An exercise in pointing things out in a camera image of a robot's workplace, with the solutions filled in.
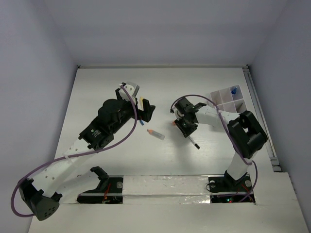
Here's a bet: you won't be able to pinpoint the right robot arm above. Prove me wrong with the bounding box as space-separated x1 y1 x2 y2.
170 103 268 190

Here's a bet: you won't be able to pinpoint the yellow highlighter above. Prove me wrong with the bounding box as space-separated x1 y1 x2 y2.
139 97 144 111

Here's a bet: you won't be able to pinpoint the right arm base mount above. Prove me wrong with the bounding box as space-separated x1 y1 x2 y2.
206 172 255 203

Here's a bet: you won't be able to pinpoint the black scissors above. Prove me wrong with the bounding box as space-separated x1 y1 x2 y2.
236 102 244 112

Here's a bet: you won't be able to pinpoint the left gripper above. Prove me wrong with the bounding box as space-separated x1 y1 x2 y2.
110 89 155 133

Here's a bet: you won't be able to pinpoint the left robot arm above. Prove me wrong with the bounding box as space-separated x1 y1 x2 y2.
11 84 156 221

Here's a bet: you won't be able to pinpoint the white compartment organizer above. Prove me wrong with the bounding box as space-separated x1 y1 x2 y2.
208 85 247 113

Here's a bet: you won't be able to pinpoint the purple cable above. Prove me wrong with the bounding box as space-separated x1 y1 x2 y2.
170 94 258 203
12 86 138 216

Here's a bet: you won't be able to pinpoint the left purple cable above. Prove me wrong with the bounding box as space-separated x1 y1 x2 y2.
12 86 138 216

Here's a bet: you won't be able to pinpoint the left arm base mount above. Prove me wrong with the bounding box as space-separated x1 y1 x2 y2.
77 166 123 204

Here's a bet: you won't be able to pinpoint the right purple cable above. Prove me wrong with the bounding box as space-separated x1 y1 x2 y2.
170 94 258 203

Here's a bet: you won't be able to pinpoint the blue glue bottle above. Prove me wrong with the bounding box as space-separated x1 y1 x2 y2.
231 87 238 95

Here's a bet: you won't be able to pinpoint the clear tube orange tip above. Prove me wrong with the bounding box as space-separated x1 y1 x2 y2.
147 129 165 140

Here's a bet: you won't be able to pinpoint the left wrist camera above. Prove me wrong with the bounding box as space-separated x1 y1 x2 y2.
119 82 140 102

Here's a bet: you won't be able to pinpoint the black marker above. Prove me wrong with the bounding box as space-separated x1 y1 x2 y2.
188 136 200 150

